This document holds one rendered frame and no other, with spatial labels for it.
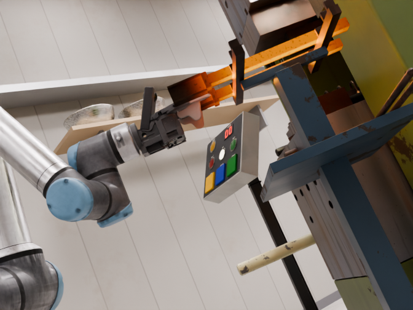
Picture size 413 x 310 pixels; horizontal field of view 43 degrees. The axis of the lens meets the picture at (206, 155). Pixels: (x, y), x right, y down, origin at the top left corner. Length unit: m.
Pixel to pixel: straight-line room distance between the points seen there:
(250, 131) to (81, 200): 1.15
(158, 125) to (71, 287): 2.90
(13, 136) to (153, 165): 3.50
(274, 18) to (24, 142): 0.94
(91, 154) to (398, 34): 0.79
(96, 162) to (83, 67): 3.66
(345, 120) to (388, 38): 0.29
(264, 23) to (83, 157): 0.80
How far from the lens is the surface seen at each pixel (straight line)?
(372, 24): 1.42
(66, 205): 1.15
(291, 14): 1.82
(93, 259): 4.19
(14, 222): 1.44
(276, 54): 1.22
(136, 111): 4.24
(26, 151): 1.23
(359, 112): 1.57
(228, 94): 1.32
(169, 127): 1.29
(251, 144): 2.13
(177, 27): 5.77
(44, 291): 1.41
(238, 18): 1.92
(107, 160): 1.29
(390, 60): 1.40
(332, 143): 0.98
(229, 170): 2.13
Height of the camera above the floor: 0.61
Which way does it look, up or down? 13 degrees up
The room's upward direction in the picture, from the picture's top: 24 degrees counter-clockwise
